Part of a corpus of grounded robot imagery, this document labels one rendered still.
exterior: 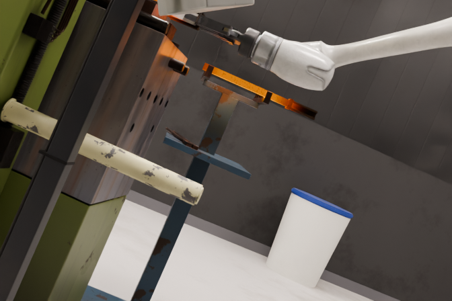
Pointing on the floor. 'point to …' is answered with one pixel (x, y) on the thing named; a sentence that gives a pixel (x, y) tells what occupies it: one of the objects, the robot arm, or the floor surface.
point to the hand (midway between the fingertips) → (185, 15)
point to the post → (74, 126)
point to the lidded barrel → (307, 238)
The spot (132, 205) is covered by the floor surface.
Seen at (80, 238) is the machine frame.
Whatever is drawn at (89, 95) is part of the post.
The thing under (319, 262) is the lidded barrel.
